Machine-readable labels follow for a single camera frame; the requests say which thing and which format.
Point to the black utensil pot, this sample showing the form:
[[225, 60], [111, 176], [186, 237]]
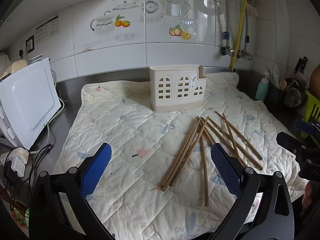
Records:
[[285, 101]]

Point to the white microwave oven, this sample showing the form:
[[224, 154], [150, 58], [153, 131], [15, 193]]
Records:
[[28, 101]]

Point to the teal soap bottle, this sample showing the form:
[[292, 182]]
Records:
[[262, 88]]

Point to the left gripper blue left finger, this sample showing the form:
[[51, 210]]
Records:
[[79, 182]]

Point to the person's right hand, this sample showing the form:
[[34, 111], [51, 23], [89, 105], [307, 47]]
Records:
[[307, 197]]

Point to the cream quilted mat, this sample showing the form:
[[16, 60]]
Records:
[[128, 198]]

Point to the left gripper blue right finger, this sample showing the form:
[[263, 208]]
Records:
[[243, 182]]

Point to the green plastic basket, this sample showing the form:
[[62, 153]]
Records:
[[312, 109]]

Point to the white rice spoon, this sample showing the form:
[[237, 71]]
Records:
[[276, 75]]

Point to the beige plastic utensil holder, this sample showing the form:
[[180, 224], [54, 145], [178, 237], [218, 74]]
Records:
[[177, 87]]

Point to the white power adapter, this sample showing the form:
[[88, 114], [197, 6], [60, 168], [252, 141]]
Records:
[[18, 157]]

